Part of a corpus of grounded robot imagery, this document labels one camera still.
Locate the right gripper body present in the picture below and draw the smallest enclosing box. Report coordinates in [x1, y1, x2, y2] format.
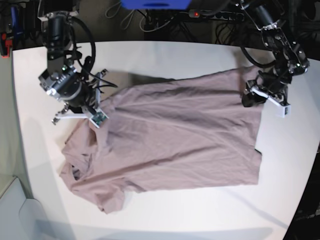
[64, 82, 100, 114]

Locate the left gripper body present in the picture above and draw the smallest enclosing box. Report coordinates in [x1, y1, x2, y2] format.
[256, 72, 292, 99]

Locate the mauve t-shirt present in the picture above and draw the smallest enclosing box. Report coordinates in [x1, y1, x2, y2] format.
[60, 66, 262, 214]

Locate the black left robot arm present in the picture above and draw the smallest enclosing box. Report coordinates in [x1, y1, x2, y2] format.
[237, 0, 310, 108]

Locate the black power strip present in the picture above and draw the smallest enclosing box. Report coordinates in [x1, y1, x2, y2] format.
[188, 9, 245, 22]

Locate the red and black clamp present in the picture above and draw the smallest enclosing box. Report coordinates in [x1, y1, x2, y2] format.
[0, 6, 18, 59]

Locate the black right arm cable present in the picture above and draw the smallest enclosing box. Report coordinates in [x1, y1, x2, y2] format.
[71, 18, 97, 76]

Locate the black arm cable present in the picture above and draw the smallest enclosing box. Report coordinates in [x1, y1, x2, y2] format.
[239, 46, 278, 70]
[71, 18, 97, 76]

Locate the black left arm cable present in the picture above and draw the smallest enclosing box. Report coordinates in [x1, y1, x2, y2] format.
[239, 46, 278, 70]

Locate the white cable loop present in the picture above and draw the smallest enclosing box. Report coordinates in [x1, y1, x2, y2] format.
[104, 4, 148, 33]

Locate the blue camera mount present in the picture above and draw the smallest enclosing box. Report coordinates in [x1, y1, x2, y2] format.
[120, 0, 191, 10]

